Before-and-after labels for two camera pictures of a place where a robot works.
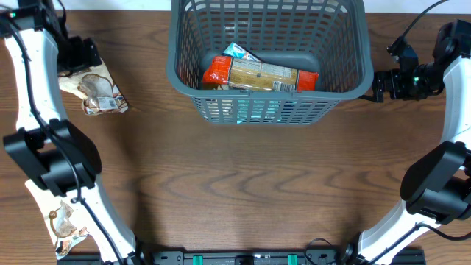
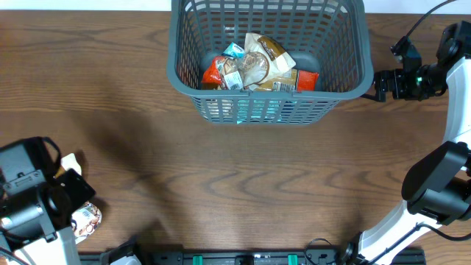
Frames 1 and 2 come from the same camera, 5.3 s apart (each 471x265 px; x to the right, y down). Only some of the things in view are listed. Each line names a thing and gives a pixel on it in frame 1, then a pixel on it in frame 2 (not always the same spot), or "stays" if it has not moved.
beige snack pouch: (100, 96) → (261, 59)
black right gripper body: (412, 85) stays
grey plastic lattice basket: (327, 37) stays
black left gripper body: (73, 56) → (76, 185)
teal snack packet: (234, 49) stays
